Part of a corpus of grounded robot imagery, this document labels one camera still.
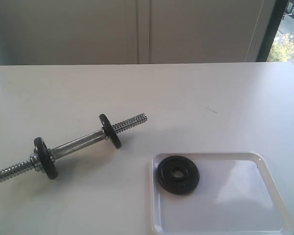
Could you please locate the black weight plate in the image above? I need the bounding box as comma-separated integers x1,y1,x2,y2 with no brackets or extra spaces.
156,155,200,195

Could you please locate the chrome threaded dumbbell bar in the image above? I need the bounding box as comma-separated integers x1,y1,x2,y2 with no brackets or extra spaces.
0,113,147,183

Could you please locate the black weight plate right end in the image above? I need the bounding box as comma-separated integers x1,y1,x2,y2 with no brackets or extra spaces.
99,114,122,149

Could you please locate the black weight plate end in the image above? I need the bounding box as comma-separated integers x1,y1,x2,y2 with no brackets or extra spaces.
99,114,122,149
34,137,58,180

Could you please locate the black weight plate left end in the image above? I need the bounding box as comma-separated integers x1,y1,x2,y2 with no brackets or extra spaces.
34,137,58,180

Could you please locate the white plastic tray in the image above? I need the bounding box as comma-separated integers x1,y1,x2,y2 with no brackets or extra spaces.
150,152,294,235

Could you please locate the chrome collar nut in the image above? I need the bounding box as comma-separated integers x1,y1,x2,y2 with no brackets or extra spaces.
30,153,42,172

